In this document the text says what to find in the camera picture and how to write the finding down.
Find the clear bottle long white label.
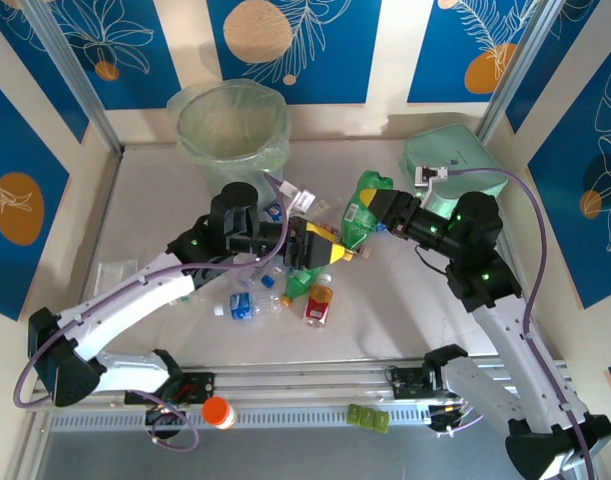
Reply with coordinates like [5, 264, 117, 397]
[304, 196, 347, 221]

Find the clear Pepsi bottle blue cap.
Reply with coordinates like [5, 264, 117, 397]
[262, 199, 289, 224]

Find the red juice bottle white cap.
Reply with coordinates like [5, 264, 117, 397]
[303, 272, 335, 329]

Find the clear blue tinted bottle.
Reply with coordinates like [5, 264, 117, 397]
[237, 257, 266, 287]

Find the clear bottle pale blue label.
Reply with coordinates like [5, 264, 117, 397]
[261, 262, 296, 290]

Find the clear bottle green label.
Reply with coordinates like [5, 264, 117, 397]
[182, 277, 231, 305]

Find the green plastic bin liner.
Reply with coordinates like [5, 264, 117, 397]
[165, 82, 292, 169]

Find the mint green zip case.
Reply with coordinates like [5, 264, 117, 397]
[398, 124, 509, 216]

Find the clear plastic bag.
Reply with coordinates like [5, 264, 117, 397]
[97, 259, 139, 301]

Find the orange lid jar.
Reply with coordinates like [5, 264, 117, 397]
[201, 395, 239, 431]

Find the grey metal sheet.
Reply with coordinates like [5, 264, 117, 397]
[34, 429, 516, 480]

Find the purple camera cable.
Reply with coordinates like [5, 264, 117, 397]
[12, 172, 291, 406]
[445, 167, 599, 480]

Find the wire mesh waste bin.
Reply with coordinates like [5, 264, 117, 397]
[177, 84, 290, 201]

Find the thin black wire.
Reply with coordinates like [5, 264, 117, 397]
[414, 247, 451, 277]

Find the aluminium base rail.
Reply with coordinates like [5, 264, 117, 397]
[32, 357, 571, 416]

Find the aluminium side rail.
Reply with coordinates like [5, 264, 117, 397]
[79, 147, 125, 301]

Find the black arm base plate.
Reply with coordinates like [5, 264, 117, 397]
[388, 367, 429, 401]
[124, 372, 217, 406]

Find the aluminium frame post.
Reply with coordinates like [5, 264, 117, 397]
[475, 0, 571, 144]
[22, 0, 124, 154]

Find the grey slotted cable duct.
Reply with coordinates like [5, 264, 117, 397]
[47, 407, 434, 432]

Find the circuit board with wires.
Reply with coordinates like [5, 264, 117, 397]
[427, 399, 481, 434]
[144, 402, 189, 426]

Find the short purple cable loop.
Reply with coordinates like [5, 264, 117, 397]
[434, 399, 491, 439]
[152, 399, 201, 454]

